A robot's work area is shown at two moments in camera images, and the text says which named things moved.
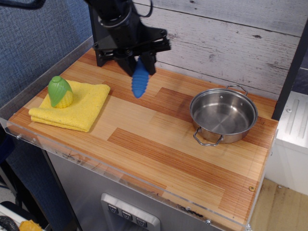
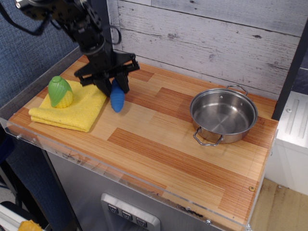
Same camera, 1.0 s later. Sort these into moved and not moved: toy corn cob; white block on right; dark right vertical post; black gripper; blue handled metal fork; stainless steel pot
Moved: blue handled metal fork; black gripper
Not moved: toy corn cob; dark right vertical post; white block on right; stainless steel pot
